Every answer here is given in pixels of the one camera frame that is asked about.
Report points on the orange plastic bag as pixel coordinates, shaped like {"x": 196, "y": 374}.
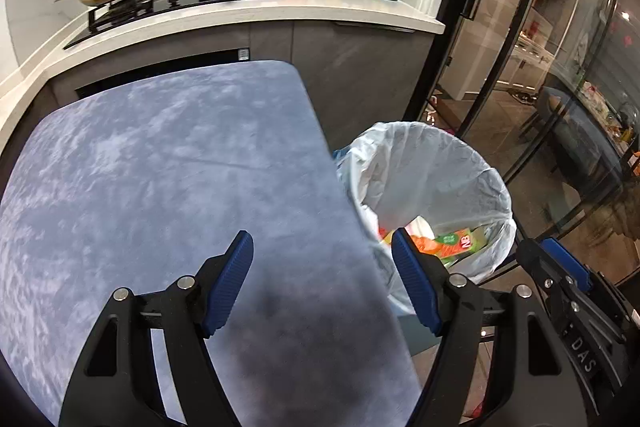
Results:
{"x": 425, "y": 244}

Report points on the blue dining chair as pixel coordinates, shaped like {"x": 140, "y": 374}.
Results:
{"x": 580, "y": 132}

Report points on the blue trash bin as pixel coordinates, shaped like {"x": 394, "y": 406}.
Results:
{"x": 425, "y": 332}

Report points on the grey kitchen base cabinet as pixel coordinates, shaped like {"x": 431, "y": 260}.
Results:
{"x": 360, "y": 67}

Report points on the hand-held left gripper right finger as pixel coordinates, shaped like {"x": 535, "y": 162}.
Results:
{"x": 415, "y": 282}

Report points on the orange green snack packet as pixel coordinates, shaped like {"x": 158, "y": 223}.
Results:
{"x": 460, "y": 244}

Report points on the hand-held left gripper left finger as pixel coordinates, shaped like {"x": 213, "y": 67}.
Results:
{"x": 227, "y": 282}

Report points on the white tissue paper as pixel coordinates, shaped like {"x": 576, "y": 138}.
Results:
{"x": 417, "y": 227}

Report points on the black framed glass door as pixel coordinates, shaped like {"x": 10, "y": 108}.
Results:
{"x": 540, "y": 57}

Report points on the bin with white liner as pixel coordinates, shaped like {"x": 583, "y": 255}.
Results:
{"x": 450, "y": 172}

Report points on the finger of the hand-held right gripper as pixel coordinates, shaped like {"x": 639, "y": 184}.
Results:
{"x": 570, "y": 262}
{"x": 537, "y": 262}

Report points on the built-in black oven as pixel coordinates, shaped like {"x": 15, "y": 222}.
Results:
{"x": 165, "y": 64}

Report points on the grey-blue velvet table cover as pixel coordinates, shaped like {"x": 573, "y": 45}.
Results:
{"x": 175, "y": 187}

